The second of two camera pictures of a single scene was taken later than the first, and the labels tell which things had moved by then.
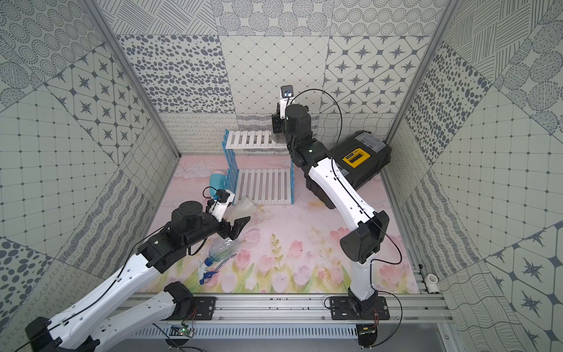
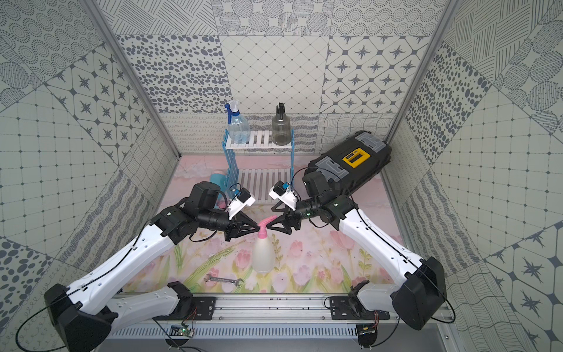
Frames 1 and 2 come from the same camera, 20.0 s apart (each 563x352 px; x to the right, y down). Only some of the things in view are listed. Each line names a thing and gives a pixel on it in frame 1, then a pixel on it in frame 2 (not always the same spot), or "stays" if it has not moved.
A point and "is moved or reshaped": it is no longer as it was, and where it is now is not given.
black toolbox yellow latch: (361, 155) stays
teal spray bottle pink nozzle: (218, 178) stays
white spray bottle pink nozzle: (243, 208) is moved or reshaped
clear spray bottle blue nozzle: (221, 251) -> (239, 127)
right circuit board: (367, 334) stays
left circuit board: (179, 330) stays
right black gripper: (276, 121) -> (281, 219)
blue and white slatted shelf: (262, 186) stays
